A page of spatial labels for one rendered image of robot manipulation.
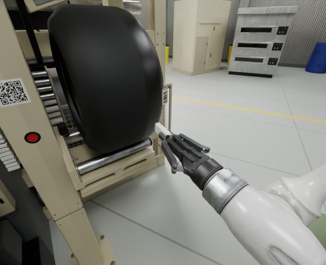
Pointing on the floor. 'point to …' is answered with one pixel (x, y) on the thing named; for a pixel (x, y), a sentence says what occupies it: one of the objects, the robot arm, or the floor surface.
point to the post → (5, 39)
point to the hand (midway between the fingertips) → (163, 132)
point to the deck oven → (260, 40)
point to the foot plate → (107, 252)
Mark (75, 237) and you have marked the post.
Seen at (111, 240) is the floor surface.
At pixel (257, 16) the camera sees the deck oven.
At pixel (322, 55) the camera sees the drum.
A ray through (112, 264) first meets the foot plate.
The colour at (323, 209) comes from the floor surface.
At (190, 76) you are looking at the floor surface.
